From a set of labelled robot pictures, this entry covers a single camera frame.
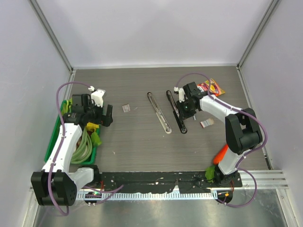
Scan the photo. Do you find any red white staple box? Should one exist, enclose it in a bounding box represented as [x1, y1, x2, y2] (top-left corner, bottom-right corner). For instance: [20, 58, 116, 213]
[122, 104, 130, 113]

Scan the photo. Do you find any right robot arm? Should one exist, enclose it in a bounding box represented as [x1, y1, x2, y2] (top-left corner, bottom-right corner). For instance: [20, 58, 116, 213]
[174, 82, 263, 187]

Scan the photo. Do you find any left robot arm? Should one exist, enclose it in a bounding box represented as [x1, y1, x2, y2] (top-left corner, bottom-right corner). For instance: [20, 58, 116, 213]
[31, 89, 113, 206]

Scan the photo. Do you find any yellow white toy cabbage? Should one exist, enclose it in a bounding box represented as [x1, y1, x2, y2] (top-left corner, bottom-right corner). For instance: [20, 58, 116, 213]
[86, 122, 99, 132]

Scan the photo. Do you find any green toy leaf sprig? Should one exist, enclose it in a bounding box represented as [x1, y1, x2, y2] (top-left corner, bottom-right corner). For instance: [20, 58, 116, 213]
[90, 132, 102, 147]

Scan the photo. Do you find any orange candy bag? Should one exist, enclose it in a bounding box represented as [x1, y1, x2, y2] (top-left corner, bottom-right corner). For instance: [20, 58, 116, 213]
[197, 79, 225, 96]

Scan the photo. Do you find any green plastic tray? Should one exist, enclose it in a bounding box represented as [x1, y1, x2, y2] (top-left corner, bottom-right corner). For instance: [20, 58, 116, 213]
[44, 99, 102, 165]

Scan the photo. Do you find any orange toy carrot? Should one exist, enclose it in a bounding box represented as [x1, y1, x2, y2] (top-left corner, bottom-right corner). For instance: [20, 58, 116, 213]
[213, 144, 229, 165]

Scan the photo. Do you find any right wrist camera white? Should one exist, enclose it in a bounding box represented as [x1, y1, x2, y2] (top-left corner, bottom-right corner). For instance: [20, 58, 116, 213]
[174, 87, 186, 103]

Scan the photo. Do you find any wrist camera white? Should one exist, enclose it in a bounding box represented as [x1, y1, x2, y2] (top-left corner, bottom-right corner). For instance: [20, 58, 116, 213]
[174, 87, 186, 103]
[88, 86, 106, 107]

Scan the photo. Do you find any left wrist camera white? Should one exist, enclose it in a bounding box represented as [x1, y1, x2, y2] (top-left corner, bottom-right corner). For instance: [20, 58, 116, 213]
[88, 86, 106, 107]

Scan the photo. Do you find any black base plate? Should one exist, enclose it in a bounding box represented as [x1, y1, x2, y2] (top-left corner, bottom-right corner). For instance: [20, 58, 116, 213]
[100, 171, 242, 194]

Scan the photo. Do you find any white slotted cable duct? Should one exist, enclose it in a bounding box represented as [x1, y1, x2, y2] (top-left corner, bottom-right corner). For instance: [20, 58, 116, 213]
[76, 191, 217, 201]

